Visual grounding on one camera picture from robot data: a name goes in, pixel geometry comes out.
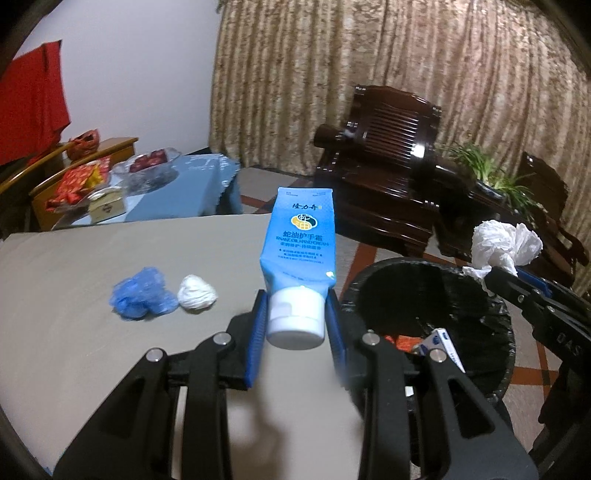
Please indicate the glass fruit bowl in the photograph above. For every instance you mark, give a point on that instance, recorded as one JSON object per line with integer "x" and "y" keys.
{"x": 147, "y": 173}

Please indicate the white tissue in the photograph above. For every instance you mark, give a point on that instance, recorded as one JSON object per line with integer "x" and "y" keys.
{"x": 196, "y": 293}
{"x": 498, "y": 244}

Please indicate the black trash bin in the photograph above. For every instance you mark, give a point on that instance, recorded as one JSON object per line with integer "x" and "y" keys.
{"x": 415, "y": 295}

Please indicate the red hanging cloth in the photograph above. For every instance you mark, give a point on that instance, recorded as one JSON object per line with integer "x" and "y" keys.
{"x": 32, "y": 97}

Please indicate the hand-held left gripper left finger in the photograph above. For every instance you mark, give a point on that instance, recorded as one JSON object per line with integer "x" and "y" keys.
{"x": 258, "y": 341}

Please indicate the red apple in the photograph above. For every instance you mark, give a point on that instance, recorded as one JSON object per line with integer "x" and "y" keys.
{"x": 157, "y": 156}
{"x": 138, "y": 163}

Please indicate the curved wooden chair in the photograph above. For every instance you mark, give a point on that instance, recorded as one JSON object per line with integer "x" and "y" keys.
{"x": 18, "y": 184}

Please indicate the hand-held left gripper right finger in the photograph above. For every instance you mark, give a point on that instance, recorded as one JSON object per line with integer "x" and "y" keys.
{"x": 336, "y": 337}

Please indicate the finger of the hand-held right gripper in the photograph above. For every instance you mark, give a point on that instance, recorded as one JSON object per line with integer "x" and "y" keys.
{"x": 508, "y": 286}
{"x": 538, "y": 282}

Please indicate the red snack bag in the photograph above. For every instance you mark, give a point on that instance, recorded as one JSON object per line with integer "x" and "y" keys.
{"x": 78, "y": 182}

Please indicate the crumpled blue plastic shoe cover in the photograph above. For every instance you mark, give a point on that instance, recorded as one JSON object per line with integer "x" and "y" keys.
{"x": 138, "y": 293}

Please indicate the light wooden cabinet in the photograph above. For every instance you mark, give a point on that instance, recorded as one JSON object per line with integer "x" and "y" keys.
{"x": 46, "y": 212}

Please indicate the table with blue cloth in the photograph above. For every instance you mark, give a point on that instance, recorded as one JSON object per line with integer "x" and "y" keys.
{"x": 198, "y": 184}

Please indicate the dark wooden armchair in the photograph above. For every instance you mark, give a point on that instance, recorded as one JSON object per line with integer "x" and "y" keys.
{"x": 549, "y": 184}
{"x": 392, "y": 138}

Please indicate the blue hand cream tube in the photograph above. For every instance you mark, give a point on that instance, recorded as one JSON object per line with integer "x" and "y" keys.
{"x": 298, "y": 240}

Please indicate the green potted plant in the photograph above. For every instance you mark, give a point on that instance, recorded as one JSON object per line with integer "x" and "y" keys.
{"x": 480, "y": 161}

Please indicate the beige patterned curtain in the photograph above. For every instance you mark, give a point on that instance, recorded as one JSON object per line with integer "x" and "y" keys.
{"x": 323, "y": 69}

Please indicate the gold cardboard box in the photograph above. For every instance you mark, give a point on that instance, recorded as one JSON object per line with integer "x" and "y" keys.
{"x": 107, "y": 207}

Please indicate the white box with blue print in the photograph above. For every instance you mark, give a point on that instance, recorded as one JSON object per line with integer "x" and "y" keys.
{"x": 444, "y": 339}

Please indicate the dark wooden side table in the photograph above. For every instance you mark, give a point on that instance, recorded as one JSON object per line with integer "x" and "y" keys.
{"x": 457, "y": 207}

